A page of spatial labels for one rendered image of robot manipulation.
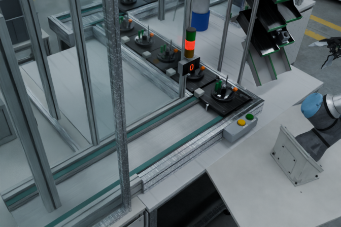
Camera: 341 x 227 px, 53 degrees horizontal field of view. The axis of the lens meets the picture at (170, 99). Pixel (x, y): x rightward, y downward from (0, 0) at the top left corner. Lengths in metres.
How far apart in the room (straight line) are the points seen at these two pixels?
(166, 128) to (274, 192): 0.63
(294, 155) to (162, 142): 0.65
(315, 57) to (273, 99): 2.30
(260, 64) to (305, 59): 2.30
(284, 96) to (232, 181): 0.79
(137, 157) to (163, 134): 0.21
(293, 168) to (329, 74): 2.58
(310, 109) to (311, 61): 2.77
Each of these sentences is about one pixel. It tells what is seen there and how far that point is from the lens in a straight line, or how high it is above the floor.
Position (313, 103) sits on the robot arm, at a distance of 1.67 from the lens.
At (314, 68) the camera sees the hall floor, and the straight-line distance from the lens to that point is 4.30.
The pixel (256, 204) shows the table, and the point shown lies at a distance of 1.71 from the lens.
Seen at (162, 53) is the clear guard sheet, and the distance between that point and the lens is 1.69.
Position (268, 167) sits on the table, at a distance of 1.86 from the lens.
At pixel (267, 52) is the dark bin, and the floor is 1.20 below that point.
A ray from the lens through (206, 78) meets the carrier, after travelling 2.13.
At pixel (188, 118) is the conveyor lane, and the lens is 1.93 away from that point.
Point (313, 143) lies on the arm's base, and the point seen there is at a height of 1.07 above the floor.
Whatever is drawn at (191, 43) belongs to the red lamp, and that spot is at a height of 1.35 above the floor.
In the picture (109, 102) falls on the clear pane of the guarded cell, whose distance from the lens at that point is 1.10.
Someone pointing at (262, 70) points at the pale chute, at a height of 1.05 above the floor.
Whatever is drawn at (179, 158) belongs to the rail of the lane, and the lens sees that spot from 1.68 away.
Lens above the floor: 2.25
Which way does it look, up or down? 41 degrees down
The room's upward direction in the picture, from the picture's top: 3 degrees clockwise
